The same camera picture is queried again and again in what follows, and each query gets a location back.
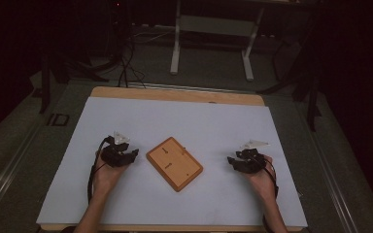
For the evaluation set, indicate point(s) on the black floor bracket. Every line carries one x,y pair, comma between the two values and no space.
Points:
58,119

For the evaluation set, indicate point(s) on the person's right hand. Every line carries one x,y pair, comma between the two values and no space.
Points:
263,183

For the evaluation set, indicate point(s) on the white metal stand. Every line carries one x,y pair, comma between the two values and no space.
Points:
213,26

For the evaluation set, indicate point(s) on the black tripod stand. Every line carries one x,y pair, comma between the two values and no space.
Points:
77,64

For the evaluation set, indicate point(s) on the dark screw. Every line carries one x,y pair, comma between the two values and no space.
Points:
168,165
165,150

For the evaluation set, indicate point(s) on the wooden table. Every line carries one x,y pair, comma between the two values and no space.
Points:
175,94

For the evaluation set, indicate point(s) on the person's left hand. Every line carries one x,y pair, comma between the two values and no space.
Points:
105,176

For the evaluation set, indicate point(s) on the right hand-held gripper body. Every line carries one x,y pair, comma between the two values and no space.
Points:
252,161

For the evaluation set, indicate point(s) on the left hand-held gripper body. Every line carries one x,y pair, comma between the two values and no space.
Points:
114,154

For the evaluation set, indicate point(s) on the white table mat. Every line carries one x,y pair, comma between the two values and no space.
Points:
181,119

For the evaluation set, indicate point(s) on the orange rectangular tray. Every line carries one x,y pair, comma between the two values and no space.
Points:
175,166

